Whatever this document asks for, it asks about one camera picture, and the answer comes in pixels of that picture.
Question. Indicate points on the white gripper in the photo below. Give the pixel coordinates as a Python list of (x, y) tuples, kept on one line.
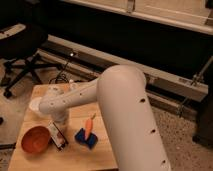
[(61, 118)]

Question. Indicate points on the black whiteboard eraser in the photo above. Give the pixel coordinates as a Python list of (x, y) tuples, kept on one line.
[(58, 138)]

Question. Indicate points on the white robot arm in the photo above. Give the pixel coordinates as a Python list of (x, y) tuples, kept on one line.
[(120, 92)]

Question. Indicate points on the white paper cup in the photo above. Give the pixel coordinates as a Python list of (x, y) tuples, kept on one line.
[(34, 106)]

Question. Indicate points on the orange toy carrot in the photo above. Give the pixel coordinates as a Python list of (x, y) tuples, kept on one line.
[(89, 126)]

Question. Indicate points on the orange bowl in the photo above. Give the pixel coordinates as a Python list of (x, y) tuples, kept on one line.
[(35, 140)]

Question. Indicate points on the wooden table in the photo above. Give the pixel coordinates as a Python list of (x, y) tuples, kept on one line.
[(74, 157)]

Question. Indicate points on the blue sponge cloth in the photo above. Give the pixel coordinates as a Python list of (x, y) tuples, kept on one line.
[(90, 142)]

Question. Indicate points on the black office chair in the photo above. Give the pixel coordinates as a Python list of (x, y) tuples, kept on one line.
[(20, 52)]

